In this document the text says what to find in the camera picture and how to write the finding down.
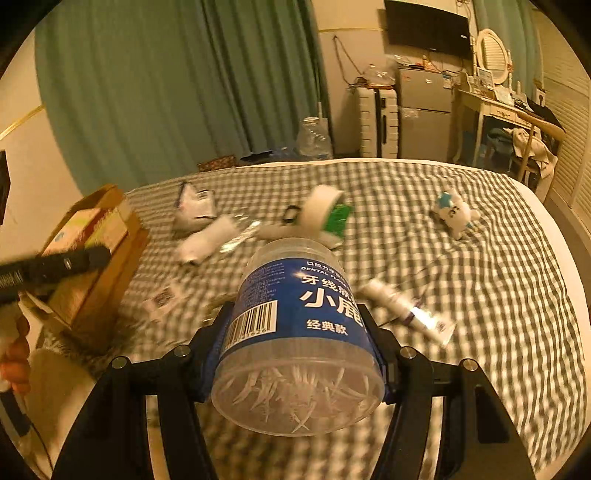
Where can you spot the white blue plush toy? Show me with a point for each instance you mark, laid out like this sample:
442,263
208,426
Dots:
455,212

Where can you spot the silver blister pack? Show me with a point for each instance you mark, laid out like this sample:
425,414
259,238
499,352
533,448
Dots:
240,237

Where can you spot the silver white pouch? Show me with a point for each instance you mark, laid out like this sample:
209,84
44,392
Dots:
196,205

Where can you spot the grey small fridge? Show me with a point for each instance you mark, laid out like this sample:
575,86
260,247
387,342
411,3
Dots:
425,110

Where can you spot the white tape roll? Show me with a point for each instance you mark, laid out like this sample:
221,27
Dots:
321,205

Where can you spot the white green carton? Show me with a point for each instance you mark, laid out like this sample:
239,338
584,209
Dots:
71,230

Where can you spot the person's left hand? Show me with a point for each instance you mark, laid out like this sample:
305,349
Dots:
16,360

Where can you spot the checked bed sheet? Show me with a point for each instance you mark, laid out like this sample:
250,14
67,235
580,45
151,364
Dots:
461,286

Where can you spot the black wall television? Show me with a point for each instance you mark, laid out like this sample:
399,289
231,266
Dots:
427,25

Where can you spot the white suitcase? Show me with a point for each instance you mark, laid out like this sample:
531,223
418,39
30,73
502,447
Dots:
376,122

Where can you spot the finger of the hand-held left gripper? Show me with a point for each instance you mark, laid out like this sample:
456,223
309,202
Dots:
69,264

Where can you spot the wooden chair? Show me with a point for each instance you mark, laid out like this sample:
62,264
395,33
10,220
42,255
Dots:
540,122

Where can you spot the white vanity table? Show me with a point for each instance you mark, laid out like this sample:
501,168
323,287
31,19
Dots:
489,108

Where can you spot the clear blue-label dental floss jar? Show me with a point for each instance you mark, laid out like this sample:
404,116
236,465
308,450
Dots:
295,323

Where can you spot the oval white-framed mirror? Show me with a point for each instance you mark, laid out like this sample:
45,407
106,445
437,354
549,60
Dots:
494,57

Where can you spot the white toothpaste tube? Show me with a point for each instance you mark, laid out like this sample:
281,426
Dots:
406,311

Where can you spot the patterned brown bag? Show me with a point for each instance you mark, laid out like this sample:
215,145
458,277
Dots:
217,164

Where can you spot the green packet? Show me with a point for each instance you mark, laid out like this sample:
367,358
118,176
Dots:
339,221

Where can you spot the black bag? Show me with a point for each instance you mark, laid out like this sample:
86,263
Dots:
256,157

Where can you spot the brown cardboard box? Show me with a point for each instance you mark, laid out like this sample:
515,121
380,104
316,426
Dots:
106,286

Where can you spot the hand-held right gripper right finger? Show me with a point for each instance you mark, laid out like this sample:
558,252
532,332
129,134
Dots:
390,364

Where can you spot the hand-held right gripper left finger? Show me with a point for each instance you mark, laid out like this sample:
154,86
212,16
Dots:
210,364

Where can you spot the white label card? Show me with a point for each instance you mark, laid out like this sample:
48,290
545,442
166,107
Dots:
162,300

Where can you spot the white towel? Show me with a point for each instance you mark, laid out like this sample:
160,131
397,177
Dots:
535,154

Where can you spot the narrow green curtain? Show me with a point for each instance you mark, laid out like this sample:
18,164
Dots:
508,27

